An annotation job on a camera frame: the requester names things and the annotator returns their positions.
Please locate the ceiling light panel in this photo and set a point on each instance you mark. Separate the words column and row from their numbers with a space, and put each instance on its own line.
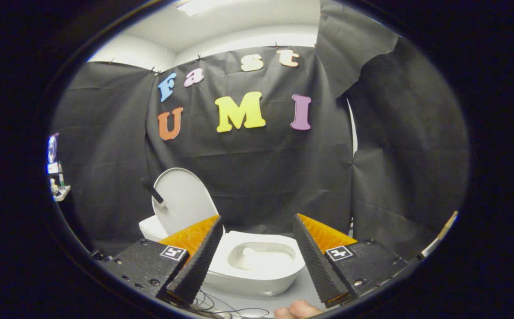
column 203, row 5

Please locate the light wooden board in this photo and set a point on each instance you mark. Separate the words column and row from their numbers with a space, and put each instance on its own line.
column 438, row 237

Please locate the shelf with small bottles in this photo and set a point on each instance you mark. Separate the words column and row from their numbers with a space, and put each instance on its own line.
column 57, row 177

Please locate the black backdrop cloth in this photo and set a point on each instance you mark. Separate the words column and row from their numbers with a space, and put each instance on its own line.
column 261, row 177

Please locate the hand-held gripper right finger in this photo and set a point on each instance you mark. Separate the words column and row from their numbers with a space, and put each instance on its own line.
column 318, row 266

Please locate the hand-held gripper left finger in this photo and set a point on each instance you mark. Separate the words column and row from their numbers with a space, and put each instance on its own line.
column 199, row 266

